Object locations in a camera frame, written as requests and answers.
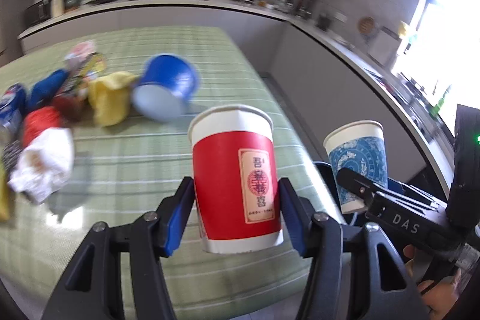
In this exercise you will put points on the green striped tablecloth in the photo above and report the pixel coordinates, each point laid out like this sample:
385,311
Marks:
123,171

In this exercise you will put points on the blue snack bag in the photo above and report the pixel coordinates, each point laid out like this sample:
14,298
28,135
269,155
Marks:
44,90

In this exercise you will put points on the red crumpled wrapper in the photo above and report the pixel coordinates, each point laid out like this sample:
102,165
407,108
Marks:
38,121

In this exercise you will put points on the blue soda can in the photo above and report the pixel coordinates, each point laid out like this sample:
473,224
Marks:
13,108

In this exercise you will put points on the yellow crumpled bag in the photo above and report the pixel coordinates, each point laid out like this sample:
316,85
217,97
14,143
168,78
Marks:
109,97

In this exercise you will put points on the black microwave oven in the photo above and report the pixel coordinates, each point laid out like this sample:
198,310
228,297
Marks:
37,13

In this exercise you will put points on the blue patterned paper cup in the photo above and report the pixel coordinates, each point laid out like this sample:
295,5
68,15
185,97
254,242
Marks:
359,146

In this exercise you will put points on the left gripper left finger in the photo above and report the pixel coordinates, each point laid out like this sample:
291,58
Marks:
90,287

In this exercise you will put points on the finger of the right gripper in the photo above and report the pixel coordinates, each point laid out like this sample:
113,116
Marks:
360,186

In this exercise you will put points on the round wooden board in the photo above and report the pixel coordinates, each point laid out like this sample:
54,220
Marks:
366,25

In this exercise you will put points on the white crumpled paper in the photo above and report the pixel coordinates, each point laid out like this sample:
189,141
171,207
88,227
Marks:
45,165

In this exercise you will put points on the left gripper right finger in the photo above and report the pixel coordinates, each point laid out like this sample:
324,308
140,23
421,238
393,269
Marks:
355,272

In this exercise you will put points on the blue plastic cup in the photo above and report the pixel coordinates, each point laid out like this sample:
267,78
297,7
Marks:
165,88

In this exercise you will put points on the red paper cup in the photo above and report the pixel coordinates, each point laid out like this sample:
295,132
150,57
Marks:
235,179

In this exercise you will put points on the colourful snack wrapper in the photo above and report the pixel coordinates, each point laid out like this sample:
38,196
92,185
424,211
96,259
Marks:
84,64

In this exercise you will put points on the right hand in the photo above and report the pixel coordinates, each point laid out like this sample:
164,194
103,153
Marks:
441,298

